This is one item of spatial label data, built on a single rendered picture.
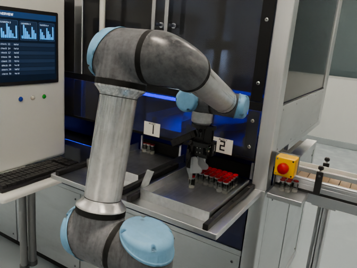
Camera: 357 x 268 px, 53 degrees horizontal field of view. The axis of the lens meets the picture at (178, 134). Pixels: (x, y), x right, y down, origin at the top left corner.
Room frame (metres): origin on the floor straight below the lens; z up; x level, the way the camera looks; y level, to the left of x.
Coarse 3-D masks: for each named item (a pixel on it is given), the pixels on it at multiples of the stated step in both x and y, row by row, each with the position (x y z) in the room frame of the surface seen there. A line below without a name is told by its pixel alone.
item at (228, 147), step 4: (216, 140) 1.38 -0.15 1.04; (224, 140) 1.36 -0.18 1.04; (228, 140) 1.35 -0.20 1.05; (232, 140) 1.34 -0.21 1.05; (220, 144) 1.37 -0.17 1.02; (228, 144) 1.35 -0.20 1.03; (232, 144) 1.34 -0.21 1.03; (216, 148) 1.37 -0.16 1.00; (224, 148) 1.36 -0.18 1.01; (228, 148) 1.35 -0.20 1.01; (220, 152) 1.36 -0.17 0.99; (224, 152) 1.36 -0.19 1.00; (228, 152) 1.35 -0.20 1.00
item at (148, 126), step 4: (144, 124) 1.55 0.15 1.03; (148, 124) 1.54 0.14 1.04; (152, 124) 1.53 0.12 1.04; (156, 124) 1.52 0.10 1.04; (144, 128) 1.55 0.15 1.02; (148, 128) 1.54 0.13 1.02; (156, 128) 1.52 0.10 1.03; (144, 132) 1.55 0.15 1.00; (148, 132) 1.54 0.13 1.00; (156, 132) 1.52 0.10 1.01; (156, 136) 1.52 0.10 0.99
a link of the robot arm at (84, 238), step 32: (128, 32) 0.78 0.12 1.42; (96, 64) 0.79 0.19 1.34; (128, 64) 0.75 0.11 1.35; (128, 96) 0.77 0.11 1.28; (96, 128) 0.77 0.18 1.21; (128, 128) 0.77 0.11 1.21; (96, 160) 0.74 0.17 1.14; (96, 192) 0.73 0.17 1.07; (64, 224) 0.73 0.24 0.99; (96, 224) 0.70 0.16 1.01; (96, 256) 0.67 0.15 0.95
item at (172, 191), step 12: (168, 180) 1.27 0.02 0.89; (180, 180) 1.31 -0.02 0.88; (144, 192) 1.11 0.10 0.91; (156, 192) 1.18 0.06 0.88; (168, 192) 1.18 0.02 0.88; (180, 192) 1.19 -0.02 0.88; (192, 192) 1.20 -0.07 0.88; (204, 192) 1.21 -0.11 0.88; (216, 192) 1.22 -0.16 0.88; (228, 192) 1.23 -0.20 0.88; (168, 204) 1.07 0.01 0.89; (180, 204) 1.04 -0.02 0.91; (192, 204) 1.11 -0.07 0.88; (204, 204) 1.11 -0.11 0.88; (216, 204) 1.12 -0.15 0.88; (192, 216) 1.02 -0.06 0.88; (204, 216) 1.00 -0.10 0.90
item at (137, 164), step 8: (136, 144) 1.65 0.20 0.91; (136, 152) 1.61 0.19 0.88; (88, 160) 1.37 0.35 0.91; (128, 160) 1.49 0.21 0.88; (136, 160) 1.50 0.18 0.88; (144, 160) 1.51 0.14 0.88; (152, 160) 1.52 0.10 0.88; (160, 160) 1.53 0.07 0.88; (168, 160) 1.54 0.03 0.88; (176, 160) 1.48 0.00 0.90; (128, 168) 1.39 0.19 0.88; (136, 168) 1.40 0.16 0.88; (144, 168) 1.41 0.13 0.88; (152, 168) 1.33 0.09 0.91; (160, 168) 1.37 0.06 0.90; (128, 176) 1.27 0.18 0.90; (136, 176) 1.25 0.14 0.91
